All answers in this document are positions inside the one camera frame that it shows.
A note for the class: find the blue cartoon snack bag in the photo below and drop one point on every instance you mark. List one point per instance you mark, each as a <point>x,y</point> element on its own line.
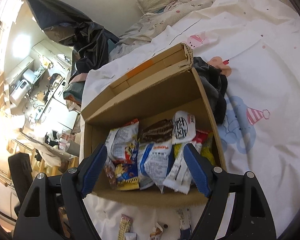
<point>126,177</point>

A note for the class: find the yellow snack bag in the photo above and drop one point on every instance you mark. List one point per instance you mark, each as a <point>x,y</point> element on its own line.
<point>202,142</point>

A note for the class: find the white purple snack bar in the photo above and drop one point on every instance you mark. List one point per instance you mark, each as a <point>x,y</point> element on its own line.
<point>185,223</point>

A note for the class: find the brown cardboard box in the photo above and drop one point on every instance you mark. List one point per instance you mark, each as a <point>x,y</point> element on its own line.
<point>153,91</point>

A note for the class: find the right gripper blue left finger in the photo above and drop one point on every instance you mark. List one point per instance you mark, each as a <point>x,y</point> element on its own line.
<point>90,169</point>

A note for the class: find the white bed sheet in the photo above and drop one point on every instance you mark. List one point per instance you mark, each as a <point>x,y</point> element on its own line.
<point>257,43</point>

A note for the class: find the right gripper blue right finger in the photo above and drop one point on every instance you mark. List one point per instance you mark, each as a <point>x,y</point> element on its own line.
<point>200,169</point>

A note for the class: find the white microwave oven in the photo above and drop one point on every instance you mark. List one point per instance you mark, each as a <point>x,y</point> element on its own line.
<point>19,92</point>

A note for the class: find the white blue snack bag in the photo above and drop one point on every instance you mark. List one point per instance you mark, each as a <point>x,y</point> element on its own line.
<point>154,162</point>

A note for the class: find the grey floral duvet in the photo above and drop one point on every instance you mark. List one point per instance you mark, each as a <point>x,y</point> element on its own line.
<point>150,25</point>

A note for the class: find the red white snack bar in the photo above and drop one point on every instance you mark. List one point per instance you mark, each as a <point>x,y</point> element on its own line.
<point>179,178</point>

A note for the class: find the white grey snack bag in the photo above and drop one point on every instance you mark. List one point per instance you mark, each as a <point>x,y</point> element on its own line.
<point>121,143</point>

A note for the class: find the black plastic bag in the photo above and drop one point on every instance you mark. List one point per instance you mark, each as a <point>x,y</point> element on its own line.
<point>70,27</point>

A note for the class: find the dark grey cloth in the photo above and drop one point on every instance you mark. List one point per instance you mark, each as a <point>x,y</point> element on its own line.
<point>215,85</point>

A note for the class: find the white black character packet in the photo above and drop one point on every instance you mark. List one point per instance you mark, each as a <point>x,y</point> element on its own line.
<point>184,127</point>

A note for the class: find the dark brown snack packet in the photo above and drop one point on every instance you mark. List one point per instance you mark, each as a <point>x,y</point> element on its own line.
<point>160,131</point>

